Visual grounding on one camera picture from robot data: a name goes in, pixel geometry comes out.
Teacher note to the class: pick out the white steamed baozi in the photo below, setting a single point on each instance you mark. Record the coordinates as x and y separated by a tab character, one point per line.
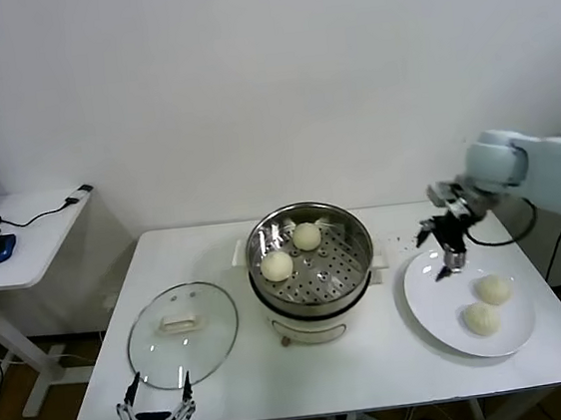
493	289
306	237
277	265
481	318

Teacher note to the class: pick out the white round plate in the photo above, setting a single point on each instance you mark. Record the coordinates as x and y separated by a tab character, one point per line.
435	299

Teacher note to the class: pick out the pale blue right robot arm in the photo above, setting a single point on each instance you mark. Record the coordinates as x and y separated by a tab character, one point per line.
557	171

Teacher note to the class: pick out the blue computer mouse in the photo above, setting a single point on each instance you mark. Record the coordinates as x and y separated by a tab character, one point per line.
1	249

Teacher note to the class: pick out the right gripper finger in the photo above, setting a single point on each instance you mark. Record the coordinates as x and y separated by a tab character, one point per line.
455	259
423	231

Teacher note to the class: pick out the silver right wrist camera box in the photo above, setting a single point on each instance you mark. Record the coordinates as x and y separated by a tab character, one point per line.
447	200

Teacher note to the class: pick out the white side desk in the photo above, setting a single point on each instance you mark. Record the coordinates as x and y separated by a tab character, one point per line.
38	245

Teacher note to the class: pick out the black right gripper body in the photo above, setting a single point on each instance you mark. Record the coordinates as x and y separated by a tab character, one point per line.
453	232

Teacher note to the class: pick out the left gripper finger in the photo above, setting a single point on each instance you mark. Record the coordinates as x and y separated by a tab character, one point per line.
129	394
188	392

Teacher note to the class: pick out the steel perforated steamer basket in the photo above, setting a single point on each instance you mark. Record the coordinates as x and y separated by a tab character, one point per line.
337	274

